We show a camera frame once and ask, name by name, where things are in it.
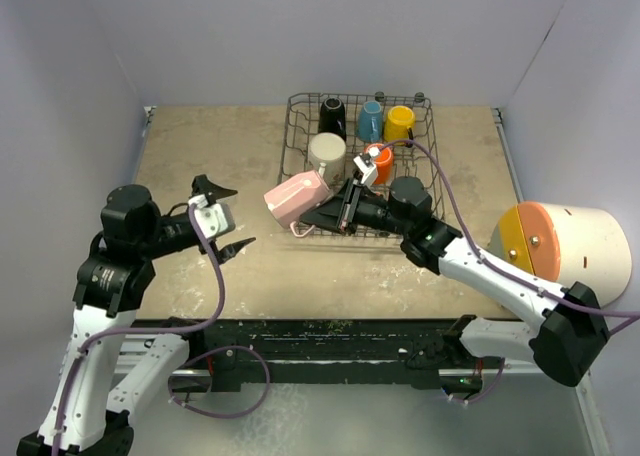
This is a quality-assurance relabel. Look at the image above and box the yellow mug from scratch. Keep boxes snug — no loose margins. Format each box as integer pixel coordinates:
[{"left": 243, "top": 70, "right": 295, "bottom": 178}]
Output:
[{"left": 383, "top": 105, "right": 416, "bottom": 148}]

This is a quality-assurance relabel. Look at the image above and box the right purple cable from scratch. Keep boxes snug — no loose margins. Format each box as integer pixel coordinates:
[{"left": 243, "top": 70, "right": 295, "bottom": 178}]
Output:
[{"left": 379, "top": 138, "right": 640, "bottom": 408}]

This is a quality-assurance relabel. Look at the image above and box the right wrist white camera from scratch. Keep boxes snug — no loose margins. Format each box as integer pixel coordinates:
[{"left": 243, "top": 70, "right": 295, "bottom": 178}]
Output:
[{"left": 353, "top": 147, "right": 381, "bottom": 187}]

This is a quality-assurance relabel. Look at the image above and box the blue mug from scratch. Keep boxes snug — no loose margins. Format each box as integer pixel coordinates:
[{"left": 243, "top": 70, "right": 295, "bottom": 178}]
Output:
[{"left": 356, "top": 100, "right": 383, "bottom": 143}]

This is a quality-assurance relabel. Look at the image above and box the cream white mug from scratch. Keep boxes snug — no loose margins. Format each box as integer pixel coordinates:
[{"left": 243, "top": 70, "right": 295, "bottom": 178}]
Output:
[{"left": 307, "top": 133, "right": 346, "bottom": 185}]

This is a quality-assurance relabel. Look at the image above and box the orange mug black handle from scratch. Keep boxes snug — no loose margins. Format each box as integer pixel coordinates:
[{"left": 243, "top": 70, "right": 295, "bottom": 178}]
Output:
[{"left": 365, "top": 143, "right": 394, "bottom": 185}]

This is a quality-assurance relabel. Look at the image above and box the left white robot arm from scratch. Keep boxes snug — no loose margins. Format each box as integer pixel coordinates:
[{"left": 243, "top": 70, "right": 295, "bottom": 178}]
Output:
[{"left": 16, "top": 174, "right": 249, "bottom": 455}]

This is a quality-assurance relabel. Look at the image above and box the white cylinder with orange lid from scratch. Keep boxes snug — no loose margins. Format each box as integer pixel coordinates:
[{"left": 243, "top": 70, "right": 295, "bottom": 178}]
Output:
[{"left": 488, "top": 201, "right": 632, "bottom": 306}]

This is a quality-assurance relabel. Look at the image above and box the pink faceted mug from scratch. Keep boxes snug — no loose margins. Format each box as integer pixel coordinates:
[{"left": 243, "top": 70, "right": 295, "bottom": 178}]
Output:
[{"left": 263, "top": 170, "right": 332, "bottom": 238}]

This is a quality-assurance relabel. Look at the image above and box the aluminium frame rail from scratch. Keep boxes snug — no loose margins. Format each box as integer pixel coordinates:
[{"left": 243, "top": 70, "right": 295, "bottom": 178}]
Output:
[{"left": 112, "top": 333, "right": 591, "bottom": 377}]

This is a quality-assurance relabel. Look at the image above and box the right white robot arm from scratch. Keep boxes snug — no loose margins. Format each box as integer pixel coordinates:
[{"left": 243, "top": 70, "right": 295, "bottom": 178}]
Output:
[{"left": 300, "top": 177, "right": 610, "bottom": 387}]

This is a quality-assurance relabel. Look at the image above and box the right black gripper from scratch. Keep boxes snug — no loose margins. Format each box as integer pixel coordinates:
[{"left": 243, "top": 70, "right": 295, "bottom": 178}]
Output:
[{"left": 301, "top": 178, "right": 411, "bottom": 237}]

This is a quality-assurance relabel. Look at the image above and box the grey wire dish rack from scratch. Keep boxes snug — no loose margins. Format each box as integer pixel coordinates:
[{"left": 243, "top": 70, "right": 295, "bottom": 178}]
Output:
[{"left": 273, "top": 91, "right": 445, "bottom": 248}]

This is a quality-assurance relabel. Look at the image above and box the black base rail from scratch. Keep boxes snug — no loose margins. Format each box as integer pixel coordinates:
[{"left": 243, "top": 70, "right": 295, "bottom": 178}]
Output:
[{"left": 124, "top": 318, "right": 506, "bottom": 395}]

